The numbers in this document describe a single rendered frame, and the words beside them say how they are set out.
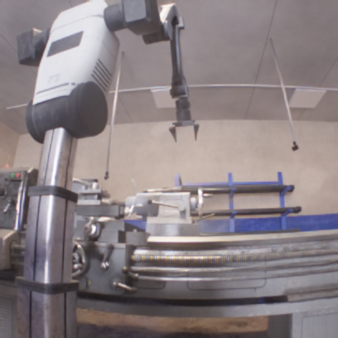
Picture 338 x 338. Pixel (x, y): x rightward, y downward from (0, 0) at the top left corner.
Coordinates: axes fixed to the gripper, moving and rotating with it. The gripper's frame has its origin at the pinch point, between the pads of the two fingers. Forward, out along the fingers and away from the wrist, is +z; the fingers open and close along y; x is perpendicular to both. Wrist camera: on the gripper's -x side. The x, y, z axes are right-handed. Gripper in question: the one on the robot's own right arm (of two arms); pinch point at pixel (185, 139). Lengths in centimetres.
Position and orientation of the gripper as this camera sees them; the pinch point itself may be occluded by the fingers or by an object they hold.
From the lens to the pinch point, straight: 124.8
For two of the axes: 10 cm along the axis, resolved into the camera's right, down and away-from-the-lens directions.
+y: -9.7, 0.6, 2.5
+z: 1.2, 9.7, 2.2
